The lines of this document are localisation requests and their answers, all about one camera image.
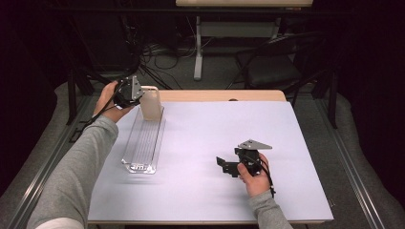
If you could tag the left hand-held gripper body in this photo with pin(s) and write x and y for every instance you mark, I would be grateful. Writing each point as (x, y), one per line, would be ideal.
(129, 92)

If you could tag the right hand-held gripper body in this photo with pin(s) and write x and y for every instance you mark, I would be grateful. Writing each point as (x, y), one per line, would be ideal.
(251, 159)

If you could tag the beige phone case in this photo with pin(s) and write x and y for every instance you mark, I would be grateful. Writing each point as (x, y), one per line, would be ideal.
(151, 105)

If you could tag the clear plastic container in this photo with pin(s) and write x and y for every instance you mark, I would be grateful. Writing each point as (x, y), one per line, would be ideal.
(143, 146)

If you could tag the person's right hand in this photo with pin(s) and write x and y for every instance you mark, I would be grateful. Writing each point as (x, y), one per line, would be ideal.
(254, 183)

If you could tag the person's left hand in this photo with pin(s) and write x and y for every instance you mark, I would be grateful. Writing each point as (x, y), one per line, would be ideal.
(106, 101)

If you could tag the white paper sheet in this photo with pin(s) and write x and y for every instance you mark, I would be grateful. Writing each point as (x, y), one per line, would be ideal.
(197, 133)

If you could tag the black chair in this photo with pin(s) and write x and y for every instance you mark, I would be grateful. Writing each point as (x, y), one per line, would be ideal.
(273, 70)

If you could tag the person's white garment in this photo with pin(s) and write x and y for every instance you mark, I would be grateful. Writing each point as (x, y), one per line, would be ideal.
(60, 224)

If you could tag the black metal stand frame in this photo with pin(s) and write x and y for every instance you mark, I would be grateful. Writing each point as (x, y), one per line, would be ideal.
(71, 95)

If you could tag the black square floor frame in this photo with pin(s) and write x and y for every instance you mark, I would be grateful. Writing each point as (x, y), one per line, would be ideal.
(71, 136)

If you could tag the white frame background table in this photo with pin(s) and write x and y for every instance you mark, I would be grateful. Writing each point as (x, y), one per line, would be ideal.
(199, 47)

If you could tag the grey metal floor rail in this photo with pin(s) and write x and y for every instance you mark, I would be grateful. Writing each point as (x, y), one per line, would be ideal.
(350, 165)
(38, 184)

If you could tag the black metal stand post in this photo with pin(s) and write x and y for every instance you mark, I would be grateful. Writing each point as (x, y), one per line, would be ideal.
(333, 101)

